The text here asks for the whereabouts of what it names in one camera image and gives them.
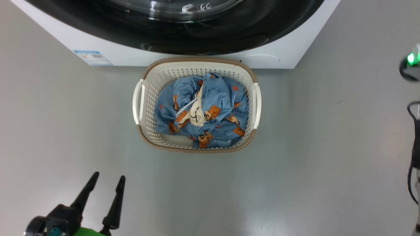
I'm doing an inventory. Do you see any round white filter cover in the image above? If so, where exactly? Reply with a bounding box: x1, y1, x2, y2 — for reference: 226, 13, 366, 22
241, 54, 280, 68

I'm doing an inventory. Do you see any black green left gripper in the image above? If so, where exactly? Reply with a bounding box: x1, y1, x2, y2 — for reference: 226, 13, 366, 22
25, 171, 126, 236

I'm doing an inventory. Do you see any blue energy label sticker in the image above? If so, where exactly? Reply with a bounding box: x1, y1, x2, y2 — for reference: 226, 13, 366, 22
73, 50, 113, 66

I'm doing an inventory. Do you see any blue bear print garment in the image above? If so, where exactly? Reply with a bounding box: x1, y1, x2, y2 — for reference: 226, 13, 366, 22
173, 82, 224, 129
154, 73, 249, 149

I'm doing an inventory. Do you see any cream perforated laundry basket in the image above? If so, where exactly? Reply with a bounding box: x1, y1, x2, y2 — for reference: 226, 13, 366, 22
132, 57, 262, 154

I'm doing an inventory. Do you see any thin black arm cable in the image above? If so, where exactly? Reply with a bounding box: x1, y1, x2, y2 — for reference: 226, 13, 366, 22
407, 101, 420, 205

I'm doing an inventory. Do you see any round black glass washer door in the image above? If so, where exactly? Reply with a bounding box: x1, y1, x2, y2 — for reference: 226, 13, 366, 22
25, 0, 325, 56

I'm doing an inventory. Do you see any white front-load washing machine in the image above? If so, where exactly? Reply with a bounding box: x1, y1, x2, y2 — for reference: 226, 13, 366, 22
10, 0, 342, 69

